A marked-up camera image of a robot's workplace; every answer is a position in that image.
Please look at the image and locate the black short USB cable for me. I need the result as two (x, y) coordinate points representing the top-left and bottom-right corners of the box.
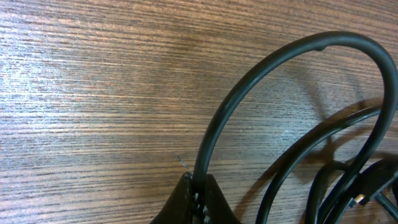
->
(192, 30), (398, 224)

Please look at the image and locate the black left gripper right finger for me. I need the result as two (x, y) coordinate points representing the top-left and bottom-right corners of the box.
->
(203, 174), (241, 224)

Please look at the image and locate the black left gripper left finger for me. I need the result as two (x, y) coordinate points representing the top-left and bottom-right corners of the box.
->
(150, 172), (193, 224)

